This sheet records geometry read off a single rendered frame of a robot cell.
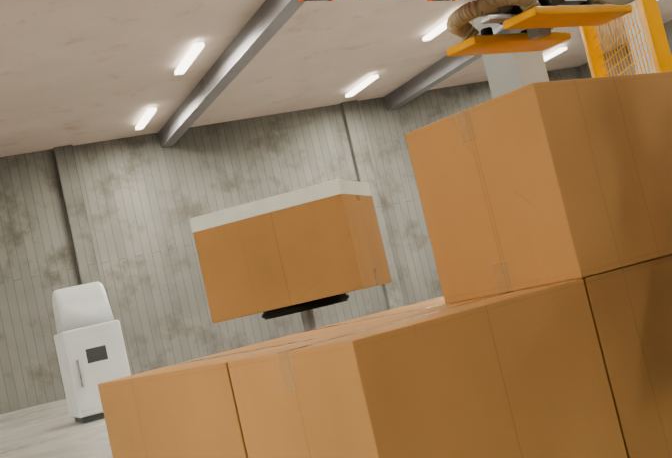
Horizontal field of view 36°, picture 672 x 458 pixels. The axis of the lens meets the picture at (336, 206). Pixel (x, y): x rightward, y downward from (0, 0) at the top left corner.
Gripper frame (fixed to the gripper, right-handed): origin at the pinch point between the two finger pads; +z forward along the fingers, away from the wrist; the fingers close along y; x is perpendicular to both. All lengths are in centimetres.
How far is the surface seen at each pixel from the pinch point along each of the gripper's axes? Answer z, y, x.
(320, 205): 139, 29, 58
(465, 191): 4.4, 46.0, -5.2
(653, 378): -20, 92, 9
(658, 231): -21, 64, 23
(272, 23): 745, -246, 507
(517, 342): -21, 77, -27
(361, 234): 140, 42, 73
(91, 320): 756, 34, 232
